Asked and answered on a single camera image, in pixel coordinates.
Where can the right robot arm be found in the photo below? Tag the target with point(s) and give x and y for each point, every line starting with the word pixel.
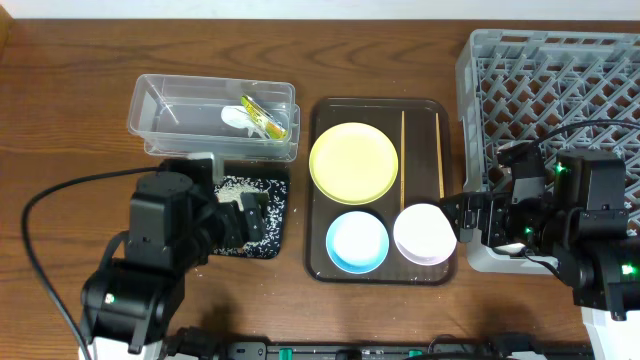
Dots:
pixel 577 231

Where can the clear plastic bin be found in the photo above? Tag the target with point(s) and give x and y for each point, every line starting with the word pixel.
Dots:
pixel 177 115

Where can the pile of rice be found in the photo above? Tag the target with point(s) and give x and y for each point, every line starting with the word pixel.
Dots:
pixel 232 187

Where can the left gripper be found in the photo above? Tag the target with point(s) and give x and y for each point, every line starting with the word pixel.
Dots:
pixel 232 220

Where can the pink bowl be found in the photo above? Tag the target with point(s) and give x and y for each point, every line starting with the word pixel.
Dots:
pixel 423 235

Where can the black waste tray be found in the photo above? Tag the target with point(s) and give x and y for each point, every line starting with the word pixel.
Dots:
pixel 278 192

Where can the blue bowl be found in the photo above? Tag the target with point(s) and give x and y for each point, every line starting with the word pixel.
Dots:
pixel 357 242

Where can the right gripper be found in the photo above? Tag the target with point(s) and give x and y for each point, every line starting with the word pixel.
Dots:
pixel 476 220

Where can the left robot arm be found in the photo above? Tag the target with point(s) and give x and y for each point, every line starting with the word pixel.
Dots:
pixel 176 222

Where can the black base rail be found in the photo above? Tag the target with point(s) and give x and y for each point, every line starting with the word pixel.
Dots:
pixel 350 351

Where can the brown serving tray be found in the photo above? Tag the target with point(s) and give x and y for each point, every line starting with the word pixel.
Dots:
pixel 421 186

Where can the crumpled white tissue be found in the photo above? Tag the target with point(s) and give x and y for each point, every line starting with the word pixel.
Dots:
pixel 237 117

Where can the grey dishwasher rack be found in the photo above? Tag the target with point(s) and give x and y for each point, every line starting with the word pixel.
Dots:
pixel 514 86

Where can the green yellow snack wrapper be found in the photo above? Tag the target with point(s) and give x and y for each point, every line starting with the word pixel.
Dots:
pixel 263 120

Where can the white cup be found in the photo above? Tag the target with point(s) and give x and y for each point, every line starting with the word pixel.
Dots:
pixel 513 249

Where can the yellow plate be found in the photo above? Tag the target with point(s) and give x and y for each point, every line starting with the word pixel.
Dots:
pixel 353 163

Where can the wooden chopstick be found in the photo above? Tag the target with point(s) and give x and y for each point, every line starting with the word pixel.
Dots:
pixel 402 160
pixel 439 157

